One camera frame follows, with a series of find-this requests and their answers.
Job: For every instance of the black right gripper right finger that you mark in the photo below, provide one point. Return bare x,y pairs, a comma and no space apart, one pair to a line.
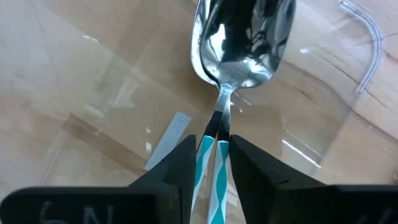
295,205

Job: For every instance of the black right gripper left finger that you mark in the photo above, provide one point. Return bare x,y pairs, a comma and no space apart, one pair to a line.
140,205

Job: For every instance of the clear plastic bin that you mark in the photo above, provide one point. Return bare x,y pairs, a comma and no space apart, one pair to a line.
124,93

